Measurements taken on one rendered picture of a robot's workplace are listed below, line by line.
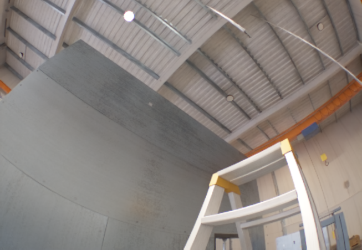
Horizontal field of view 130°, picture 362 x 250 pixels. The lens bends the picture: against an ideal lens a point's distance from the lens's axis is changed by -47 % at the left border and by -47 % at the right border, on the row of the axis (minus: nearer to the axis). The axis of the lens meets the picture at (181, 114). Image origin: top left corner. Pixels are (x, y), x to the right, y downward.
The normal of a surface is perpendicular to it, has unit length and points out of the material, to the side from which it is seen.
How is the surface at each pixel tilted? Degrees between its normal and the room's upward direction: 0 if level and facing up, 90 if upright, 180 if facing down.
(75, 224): 90
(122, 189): 90
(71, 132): 90
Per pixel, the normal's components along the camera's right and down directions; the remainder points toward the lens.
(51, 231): 0.65, -0.54
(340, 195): -0.76, -0.52
